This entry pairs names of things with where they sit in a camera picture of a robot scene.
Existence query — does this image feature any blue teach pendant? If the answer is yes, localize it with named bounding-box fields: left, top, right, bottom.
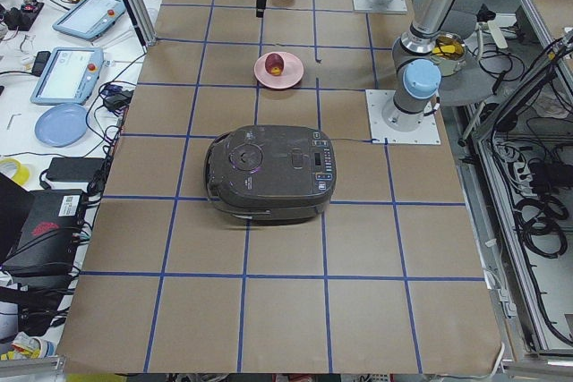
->
left=30, top=47, right=104, bottom=106
left=52, top=0, right=126, bottom=41

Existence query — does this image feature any pink plate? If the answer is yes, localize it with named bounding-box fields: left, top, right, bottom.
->
left=253, top=52, right=304, bottom=89

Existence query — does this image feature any metal pot with yellow items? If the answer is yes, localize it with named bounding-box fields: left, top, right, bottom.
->
left=430, top=33, right=466, bottom=77

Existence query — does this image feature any dark grey rice cooker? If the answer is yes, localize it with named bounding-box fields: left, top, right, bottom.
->
left=204, top=125, right=337, bottom=222

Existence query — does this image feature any aluminium side frame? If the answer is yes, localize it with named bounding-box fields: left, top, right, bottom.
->
left=459, top=0, right=572, bottom=366

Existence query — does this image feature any red apple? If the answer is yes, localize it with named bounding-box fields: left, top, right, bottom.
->
left=264, top=53, right=285, bottom=76

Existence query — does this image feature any bundle of black cables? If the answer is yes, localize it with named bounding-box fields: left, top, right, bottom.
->
left=492, top=117, right=573, bottom=262

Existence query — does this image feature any blue plate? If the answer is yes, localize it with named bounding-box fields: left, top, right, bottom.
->
left=34, top=104, right=87, bottom=148

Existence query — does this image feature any lower blue teach pendant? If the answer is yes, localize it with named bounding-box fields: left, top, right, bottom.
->
left=30, top=47, right=104, bottom=106

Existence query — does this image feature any yellow tape roll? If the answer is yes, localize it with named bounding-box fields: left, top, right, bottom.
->
left=0, top=157, right=30, bottom=187

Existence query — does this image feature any black computer box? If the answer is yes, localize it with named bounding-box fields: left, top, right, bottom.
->
left=1, top=175, right=88, bottom=277

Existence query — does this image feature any black power adapter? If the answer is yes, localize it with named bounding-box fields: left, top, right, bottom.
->
left=46, top=157, right=104, bottom=183

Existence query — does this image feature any upper blue teach pendant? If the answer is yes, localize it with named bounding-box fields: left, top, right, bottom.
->
left=52, top=0, right=126, bottom=41

